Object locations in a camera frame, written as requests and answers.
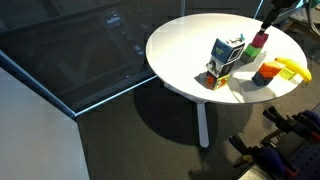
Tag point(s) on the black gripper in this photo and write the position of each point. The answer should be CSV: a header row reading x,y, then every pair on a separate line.
x,y
281,8

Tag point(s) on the pink block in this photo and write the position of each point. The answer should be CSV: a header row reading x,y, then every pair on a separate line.
x,y
259,40

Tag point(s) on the small lime green block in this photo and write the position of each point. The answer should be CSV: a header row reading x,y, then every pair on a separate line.
x,y
286,74

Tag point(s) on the dark blue block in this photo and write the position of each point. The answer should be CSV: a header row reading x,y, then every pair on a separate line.
x,y
260,80

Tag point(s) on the colourful block with orange circle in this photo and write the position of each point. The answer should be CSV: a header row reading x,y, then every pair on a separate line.
x,y
216,81

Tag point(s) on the grey side table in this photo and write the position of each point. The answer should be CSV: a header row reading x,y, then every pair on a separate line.
x,y
305,16

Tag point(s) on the yellow banana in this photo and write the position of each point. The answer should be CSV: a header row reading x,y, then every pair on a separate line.
x,y
296,68

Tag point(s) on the black clamp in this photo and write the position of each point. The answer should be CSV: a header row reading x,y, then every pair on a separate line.
x,y
283,120

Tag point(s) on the black perforated workbench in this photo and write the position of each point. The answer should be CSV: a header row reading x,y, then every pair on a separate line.
x,y
300,156

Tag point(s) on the metal partition post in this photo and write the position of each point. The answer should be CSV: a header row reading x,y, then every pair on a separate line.
x,y
183,7

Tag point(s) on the white table pedestal leg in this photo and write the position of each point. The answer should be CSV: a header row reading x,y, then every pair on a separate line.
x,y
202,123

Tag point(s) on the metal glass partition rail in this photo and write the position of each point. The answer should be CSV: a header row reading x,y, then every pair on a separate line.
x,y
100,100

